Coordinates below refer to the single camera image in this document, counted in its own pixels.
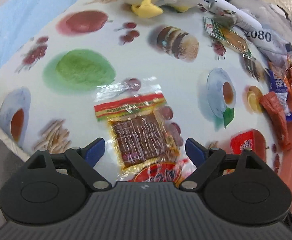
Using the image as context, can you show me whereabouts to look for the white plastic bag 2080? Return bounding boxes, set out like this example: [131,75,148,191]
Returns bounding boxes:
[238,9,292,66]

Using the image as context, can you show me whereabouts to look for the red orange small snack packets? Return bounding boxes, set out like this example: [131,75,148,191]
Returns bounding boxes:
[283,55,292,91]

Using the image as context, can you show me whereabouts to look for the red orange noodle snack packet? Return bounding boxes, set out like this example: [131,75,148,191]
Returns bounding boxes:
[230,129,267,162]

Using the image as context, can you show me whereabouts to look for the blue white snack packet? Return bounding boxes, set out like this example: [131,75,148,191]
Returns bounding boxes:
[267,61,292,122]

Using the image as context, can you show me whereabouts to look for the grey black snack bag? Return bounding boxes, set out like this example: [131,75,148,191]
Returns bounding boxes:
[213,12,237,29]

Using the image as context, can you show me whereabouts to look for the fruit print tablecloth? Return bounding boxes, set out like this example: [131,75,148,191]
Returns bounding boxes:
[0,0,292,188]

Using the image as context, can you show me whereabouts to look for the white cylindrical tube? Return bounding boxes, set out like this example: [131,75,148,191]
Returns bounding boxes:
[208,0,262,31]

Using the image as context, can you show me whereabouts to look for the red yellow snack packet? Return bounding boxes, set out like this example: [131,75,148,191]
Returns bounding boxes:
[93,93,187,188]

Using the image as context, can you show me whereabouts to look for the grey duvet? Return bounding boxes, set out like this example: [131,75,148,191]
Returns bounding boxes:
[231,0,292,44]

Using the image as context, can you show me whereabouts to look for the long red sausage packet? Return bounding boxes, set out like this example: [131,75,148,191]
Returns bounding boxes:
[259,92,292,151]

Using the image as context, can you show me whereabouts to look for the green bordered tofu snack packet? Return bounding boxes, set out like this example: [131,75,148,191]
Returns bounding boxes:
[203,17,253,59]

